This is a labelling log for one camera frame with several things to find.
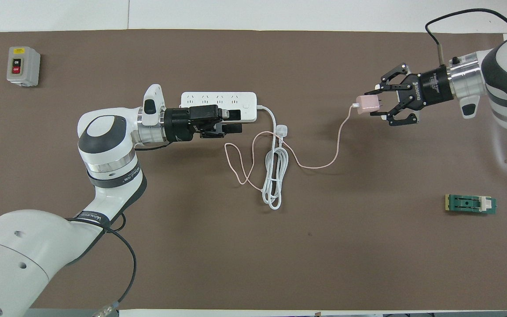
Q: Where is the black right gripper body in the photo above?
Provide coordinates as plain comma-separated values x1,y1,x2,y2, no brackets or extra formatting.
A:
405,65,450,108

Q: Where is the white power strip cord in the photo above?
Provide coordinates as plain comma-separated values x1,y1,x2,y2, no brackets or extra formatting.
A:
256,105,290,210

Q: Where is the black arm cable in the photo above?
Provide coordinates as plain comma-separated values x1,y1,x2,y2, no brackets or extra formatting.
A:
66,213,138,317
425,8,507,245

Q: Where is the pink charger plug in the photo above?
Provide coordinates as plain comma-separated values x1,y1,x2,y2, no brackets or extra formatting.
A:
356,95,384,115

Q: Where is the green knife switch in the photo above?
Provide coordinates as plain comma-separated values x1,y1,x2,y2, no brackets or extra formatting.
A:
445,194,497,215

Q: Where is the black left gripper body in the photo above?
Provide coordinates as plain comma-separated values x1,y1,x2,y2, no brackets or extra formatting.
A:
163,105,224,142

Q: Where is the white power strip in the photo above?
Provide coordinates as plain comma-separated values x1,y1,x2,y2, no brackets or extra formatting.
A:
180,91,258,123

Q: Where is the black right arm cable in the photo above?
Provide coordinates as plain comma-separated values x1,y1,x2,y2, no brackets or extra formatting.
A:
425,8,507,245

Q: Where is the brown table mat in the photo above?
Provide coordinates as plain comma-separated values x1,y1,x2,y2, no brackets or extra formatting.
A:
0,29,507,311

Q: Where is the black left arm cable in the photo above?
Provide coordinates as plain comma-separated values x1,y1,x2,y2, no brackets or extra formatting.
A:
66,213,138,317

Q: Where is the grey push button box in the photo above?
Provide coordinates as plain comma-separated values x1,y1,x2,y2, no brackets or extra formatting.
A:
7,46,41,87

